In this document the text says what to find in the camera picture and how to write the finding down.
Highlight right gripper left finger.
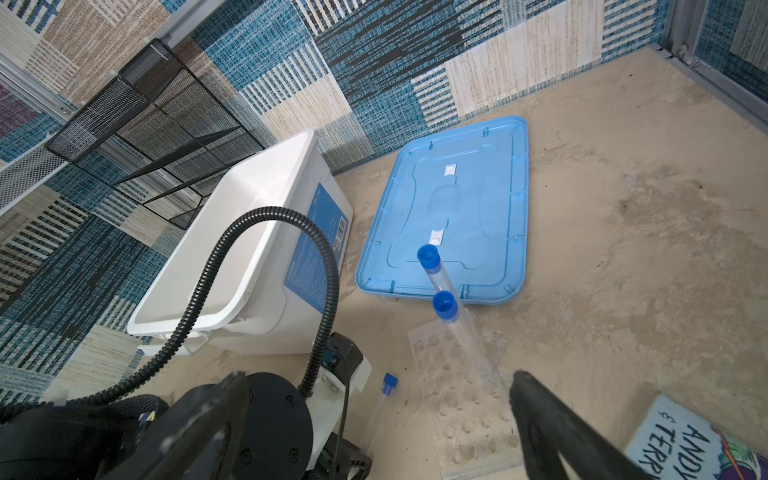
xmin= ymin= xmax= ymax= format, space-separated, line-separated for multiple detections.
xmin=105 ymin=372 xmax=249 ymax=479

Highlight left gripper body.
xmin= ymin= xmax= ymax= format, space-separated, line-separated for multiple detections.
xmin=239 ymin=372 xmax=372 ymax=479

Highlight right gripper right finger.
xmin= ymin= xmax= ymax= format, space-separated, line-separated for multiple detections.
xmin=509 ymin=370 xmax=649 ymax=479

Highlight blue-capped test tube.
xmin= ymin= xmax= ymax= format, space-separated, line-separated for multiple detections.
xmin=360 ymin=372 xmax=399 ymax=457
xmin=417 ymin=244 xmax=463 ymax=307
xmin=432 ymin=290 xmax=498 ymax=384

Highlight white plastic bin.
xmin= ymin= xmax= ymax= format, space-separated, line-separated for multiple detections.
xmin=127 ymin=130 xmax=353 ymax=355

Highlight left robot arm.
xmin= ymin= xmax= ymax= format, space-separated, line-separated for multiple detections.
xmin=1 ymin=333 xmax=372 ymax=479

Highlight colourful treehouse paperback book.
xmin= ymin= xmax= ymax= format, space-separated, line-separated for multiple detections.
xmin=624 ymin=394 xmax=767 ymax=480

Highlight blue plastic lid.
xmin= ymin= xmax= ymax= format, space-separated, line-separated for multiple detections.
xmin=355 ymin=116 xmax=529 ymax=305

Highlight black mesh shelf rack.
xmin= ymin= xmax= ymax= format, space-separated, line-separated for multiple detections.
xmin=45 ymin=39 xmax=265 ymax=229

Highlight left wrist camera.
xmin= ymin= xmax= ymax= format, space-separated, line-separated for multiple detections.
xmin=306 ymin=332 xmax=372 ymax=476

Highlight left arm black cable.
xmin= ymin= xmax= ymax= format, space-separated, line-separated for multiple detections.
xmin=0 ymin=205 xmax=341 ymax=421

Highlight white wire basket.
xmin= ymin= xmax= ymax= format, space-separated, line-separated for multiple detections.
xmin=1 ymin=141 xmax=66 ymax=214

